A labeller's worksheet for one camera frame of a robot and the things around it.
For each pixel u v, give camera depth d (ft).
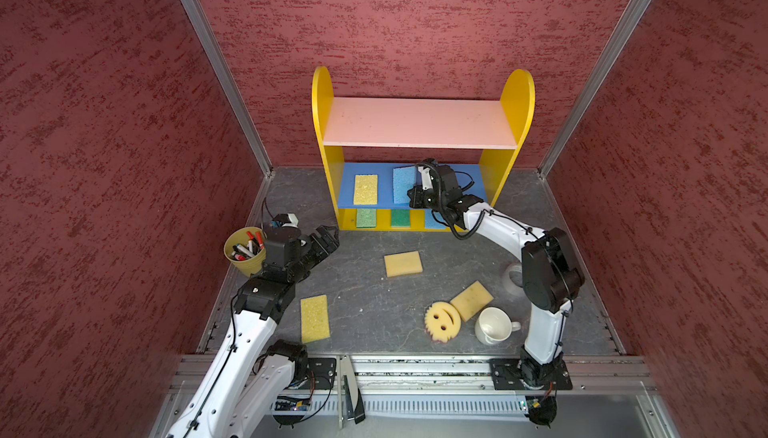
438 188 2.35
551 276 1.77
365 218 3.39
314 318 2.71
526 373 2.15
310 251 2.15
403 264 3.04
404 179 3.04
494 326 2.62
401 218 3.35
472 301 2.80
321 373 2.44
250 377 1.51
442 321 2.61
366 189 3.11
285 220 2.22
